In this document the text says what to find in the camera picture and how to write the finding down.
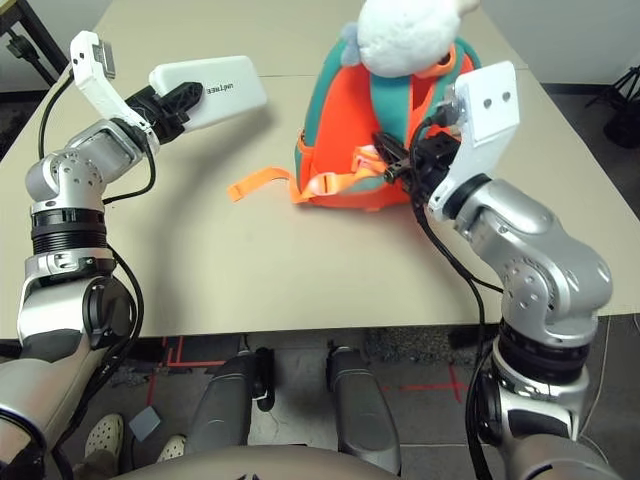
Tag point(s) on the white perforated shoe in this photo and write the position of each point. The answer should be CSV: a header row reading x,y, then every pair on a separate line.
x,y
172,449
105,435

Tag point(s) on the orange teal backpack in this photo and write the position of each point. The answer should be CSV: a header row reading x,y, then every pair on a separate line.
x,y
345,100

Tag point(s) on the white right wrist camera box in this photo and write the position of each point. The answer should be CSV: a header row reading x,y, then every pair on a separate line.
x,y
485,110

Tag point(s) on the white pencil case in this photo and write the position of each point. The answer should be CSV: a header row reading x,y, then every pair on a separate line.
x,y
230,90

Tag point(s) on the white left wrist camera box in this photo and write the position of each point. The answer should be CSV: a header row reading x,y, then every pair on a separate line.
x,y
90,75

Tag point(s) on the grey left robot leg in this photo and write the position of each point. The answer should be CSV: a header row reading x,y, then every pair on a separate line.
x,y
225,395

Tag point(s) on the grey robot leg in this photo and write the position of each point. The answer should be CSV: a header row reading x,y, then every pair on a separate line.
x,y
365,405
225,395

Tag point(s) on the white grey plush toy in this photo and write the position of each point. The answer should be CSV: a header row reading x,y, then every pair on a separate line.
x,y
405,35

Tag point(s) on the grey square floor pedal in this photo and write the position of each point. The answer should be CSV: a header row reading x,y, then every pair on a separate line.
x,y
146,423

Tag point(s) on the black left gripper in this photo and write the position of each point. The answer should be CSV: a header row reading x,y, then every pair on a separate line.
x,y
150,115

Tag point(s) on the grey right robot leg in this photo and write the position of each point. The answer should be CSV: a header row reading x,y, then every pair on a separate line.
x,y
365,405

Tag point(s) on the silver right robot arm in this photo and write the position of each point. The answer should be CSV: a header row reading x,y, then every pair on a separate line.
x,y
540,250

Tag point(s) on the black framed side table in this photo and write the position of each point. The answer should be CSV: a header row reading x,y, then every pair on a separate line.
x,y
25,50

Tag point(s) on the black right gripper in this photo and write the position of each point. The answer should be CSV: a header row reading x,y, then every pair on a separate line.
x,y
432,160

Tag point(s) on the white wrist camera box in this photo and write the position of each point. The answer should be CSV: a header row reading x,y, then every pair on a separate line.
x,y
90,75
485,110

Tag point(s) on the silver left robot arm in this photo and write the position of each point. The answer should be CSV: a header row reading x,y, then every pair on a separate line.
x,y
65,175

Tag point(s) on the black tripod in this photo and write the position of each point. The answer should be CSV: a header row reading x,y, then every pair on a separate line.
x,y
622,125

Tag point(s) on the grey robot torso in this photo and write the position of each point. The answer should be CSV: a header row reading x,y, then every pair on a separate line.
x,y
250,465

